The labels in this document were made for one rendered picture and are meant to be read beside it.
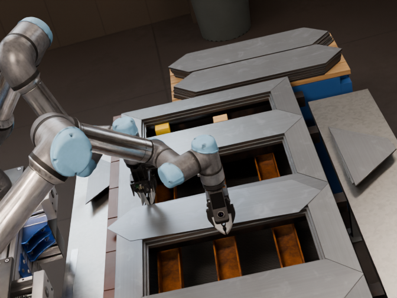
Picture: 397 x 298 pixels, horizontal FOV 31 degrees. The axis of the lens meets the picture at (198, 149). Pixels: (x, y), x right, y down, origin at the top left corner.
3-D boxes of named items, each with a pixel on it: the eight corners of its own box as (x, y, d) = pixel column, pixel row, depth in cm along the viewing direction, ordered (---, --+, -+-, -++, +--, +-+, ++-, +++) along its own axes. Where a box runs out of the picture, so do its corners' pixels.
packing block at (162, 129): (170, 129, 304) (168, 121, 301) (171, 135, 299) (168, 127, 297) (156, 132, 304) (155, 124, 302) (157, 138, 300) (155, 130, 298)
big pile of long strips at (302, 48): (329, 32, 343) (328, 21, 340) (350, 70, 310) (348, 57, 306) (169, 68, 347) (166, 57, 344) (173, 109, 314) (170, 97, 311)
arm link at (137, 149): (13, 136, 197) (153, 165, 228) (26, 151, 189) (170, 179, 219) (26, 97, 195) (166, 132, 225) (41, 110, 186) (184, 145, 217)
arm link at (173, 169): (154, 179, 216) (184, 162, 220) (173, 194, 207) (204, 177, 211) (148, 158, 212) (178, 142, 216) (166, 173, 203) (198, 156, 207)
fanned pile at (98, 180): (120, 151, 316) (117, 143, 313) (117, 205, 283) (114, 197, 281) (93, 157, 316) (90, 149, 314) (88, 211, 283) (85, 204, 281)
